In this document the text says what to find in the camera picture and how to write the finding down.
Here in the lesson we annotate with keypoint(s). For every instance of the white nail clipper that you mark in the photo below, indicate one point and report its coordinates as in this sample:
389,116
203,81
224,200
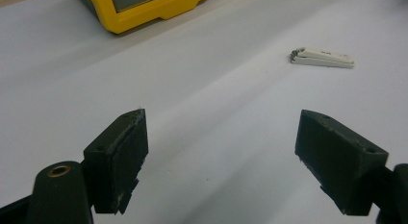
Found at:
321,57

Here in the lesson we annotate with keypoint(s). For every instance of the yellow plastic case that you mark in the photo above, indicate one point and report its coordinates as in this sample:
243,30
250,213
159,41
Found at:
141,9

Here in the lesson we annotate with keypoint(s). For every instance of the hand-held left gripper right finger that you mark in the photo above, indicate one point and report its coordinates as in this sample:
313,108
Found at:
336,163

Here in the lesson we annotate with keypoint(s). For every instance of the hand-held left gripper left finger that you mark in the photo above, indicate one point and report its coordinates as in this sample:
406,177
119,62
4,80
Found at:
117,160

